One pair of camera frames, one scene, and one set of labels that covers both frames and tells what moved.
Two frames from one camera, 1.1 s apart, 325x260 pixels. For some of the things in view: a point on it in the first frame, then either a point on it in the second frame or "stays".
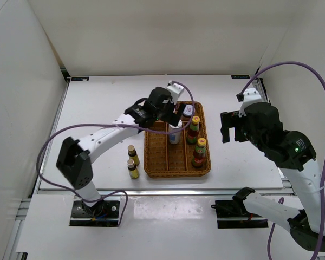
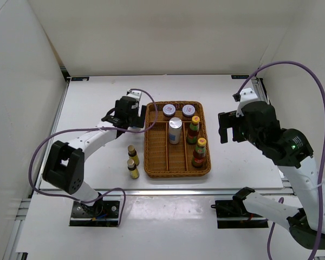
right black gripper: x=232 y=120 stays
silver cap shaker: x=175 y=138 stays
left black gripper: x=172 y=118 -> x=139 y=122
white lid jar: x=188 y=110 stays
